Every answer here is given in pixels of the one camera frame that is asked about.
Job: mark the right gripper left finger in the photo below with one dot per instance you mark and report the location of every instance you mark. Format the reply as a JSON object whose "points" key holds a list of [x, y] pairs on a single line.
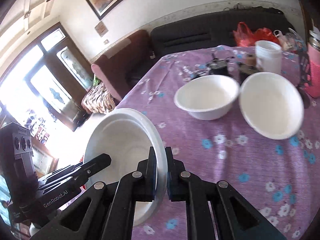
{"points": [[105, 211]]}

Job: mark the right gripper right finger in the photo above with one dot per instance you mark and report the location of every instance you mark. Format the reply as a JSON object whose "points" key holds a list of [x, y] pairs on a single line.
{"points": [[215, 210]]}

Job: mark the small white bowl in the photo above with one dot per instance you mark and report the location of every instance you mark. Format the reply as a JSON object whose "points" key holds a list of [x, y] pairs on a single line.
{"points": [[126, 135]]}

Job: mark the purple floral tablecloth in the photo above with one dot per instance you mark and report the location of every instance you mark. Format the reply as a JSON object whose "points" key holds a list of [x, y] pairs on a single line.
{"points": [[279, 178]]}

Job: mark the patterned blanket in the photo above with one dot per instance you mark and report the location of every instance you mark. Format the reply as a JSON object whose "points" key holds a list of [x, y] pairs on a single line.
{"points": [[98, 100]]}

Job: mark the dark wooden door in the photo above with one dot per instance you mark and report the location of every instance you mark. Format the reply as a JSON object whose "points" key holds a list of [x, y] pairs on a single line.
{"points": [[42, 90]]}

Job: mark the green cloth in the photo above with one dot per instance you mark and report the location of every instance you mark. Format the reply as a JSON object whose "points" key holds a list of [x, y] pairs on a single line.
{"points": [[95, 81]]}

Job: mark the black small adapter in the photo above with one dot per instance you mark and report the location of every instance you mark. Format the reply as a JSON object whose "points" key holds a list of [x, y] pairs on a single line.
{"points": [[200, 74]]}

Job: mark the dark jar with twine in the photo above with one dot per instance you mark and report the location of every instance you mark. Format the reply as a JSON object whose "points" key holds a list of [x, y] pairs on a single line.
{"points": [[248, 67]]}

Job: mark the black round device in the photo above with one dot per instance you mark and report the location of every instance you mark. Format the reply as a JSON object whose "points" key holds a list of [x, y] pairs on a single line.
{"points": [[219, 66]]}

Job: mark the maroon armchair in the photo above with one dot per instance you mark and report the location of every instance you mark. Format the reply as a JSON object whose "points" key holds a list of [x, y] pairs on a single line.
{"points": [[113, 65]]}

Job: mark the pink thermos bottle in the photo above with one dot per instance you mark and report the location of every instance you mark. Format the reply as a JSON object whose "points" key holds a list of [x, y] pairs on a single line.
{"points": [[314, 58]]}

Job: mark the white plastic jar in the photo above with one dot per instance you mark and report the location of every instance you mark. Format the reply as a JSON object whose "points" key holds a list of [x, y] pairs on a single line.
{"points": [[268, 56]]}

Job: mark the red plastic bag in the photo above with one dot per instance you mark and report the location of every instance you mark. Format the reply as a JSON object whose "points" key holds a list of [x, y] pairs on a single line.
{"points": [[244, 37]]}

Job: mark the black sofa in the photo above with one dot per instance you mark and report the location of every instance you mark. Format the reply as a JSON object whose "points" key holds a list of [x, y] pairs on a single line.
{"points": [[206, 31]]}

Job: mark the clear plastic bag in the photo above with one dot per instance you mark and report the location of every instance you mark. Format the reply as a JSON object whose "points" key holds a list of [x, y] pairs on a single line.
{"points": [[284, 42]]}

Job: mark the cartoon printed bag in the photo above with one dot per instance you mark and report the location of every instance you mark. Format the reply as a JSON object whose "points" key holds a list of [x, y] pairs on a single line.
{"points": [[297, 44]]}

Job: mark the small wall certificate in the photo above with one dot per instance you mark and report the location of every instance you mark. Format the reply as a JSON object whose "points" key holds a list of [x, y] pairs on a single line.
{"points": [[101, 29]]}

